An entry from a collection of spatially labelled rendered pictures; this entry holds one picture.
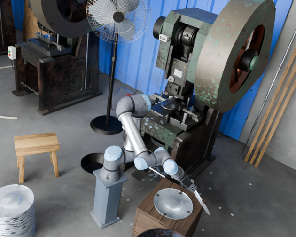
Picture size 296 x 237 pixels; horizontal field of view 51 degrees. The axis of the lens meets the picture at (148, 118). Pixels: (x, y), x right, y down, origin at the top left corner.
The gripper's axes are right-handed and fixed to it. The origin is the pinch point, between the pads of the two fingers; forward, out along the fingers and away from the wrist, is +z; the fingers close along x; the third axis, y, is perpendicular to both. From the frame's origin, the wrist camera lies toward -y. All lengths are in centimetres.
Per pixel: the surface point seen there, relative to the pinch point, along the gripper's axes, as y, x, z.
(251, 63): 23, -89, -8
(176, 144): 42.3, -14.8, 21.6
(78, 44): 229, -28, 18
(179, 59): 74, -65, -9
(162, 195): 21.6, 21.2, 20.9
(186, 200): 9.6, 11.6, 30.3
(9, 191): 79, 89, -41
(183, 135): 46, -24, 25
